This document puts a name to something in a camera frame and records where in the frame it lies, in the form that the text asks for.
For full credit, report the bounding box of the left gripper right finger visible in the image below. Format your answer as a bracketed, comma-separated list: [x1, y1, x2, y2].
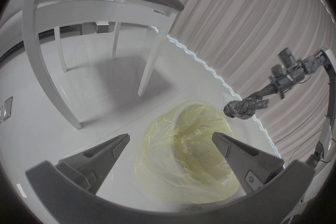
[212, 132, 285, 196]

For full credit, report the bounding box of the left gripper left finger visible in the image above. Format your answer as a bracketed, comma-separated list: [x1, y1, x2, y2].
[56, 134, 130, 195]

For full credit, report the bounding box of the black plastic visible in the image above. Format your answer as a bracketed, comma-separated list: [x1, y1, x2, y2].
[223, 90, 269, 120]

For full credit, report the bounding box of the yellow plastic bag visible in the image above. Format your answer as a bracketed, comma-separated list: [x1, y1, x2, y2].
[135, 101, 240, 204]

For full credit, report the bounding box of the white curtain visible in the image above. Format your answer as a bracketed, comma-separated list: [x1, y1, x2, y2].
[163, 0, 336, 166]

